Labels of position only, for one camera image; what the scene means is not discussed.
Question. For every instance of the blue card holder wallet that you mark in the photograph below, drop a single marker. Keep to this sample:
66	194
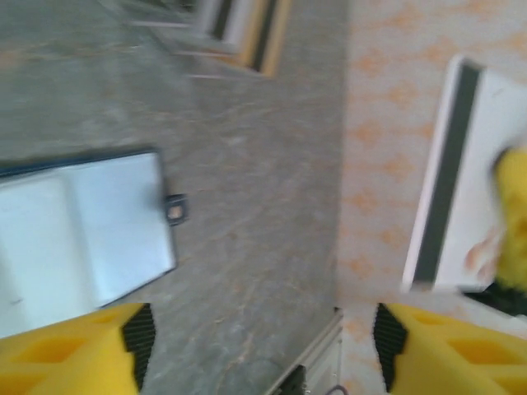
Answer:
103	214

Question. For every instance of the black and tan card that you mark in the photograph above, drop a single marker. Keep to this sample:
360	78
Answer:
267	37

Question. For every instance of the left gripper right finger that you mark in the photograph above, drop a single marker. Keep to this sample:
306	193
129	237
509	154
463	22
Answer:
461	358

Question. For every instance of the aluminium side rail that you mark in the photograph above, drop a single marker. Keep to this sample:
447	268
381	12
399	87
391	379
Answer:
321	354

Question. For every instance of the white card black stripe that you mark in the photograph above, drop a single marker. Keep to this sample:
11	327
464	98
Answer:
473	164

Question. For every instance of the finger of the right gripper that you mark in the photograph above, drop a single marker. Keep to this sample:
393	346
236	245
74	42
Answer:
506	300
514	214

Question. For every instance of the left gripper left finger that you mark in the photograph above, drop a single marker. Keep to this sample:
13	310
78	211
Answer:
62	358

